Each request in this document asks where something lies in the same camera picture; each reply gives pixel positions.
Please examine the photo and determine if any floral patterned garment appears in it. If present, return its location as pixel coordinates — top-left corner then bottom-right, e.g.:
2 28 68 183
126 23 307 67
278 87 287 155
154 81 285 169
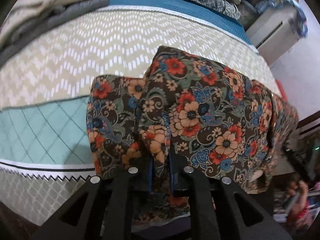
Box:
86 46 298 228

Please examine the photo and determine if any red knitted sleeve forearm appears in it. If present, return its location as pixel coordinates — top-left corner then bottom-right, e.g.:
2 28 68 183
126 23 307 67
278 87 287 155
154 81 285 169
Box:
286 180 319 236

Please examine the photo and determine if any right hand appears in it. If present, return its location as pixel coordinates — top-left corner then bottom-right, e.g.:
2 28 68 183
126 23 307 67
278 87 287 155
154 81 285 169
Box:
285 178 316 221

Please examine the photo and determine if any chevron patterned bedspread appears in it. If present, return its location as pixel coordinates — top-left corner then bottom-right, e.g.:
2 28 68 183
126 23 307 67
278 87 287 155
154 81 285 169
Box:
1 0 279 225

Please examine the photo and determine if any white appliance box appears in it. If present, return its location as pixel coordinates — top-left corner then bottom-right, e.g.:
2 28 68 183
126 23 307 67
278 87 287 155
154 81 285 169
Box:
246 7 300 66

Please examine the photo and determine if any grey folded cloth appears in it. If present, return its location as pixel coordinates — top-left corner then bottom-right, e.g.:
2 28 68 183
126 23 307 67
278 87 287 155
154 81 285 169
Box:
1 0 110 65

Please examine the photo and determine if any white dotted folded blanket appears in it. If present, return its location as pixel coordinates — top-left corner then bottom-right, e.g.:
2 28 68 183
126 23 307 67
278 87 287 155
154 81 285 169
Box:
0 0 99 48

